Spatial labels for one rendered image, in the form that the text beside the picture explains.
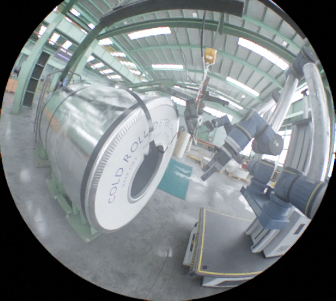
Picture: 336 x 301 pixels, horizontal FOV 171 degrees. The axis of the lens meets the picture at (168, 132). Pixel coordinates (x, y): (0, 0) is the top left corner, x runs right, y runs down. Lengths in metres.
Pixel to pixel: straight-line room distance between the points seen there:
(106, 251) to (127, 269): 0.24
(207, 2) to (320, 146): 0.84
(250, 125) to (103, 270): 1.38
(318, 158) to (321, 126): 0.16
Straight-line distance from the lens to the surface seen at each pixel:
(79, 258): 1.22
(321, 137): 0.79
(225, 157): 0.49
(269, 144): 0.57
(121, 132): 0.43
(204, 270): 1.03
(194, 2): 0.57
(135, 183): 1.17
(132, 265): 1.23
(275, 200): 0.94
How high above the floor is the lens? 1.16
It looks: 2 degrees down
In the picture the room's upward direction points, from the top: 20 degrees clockwise
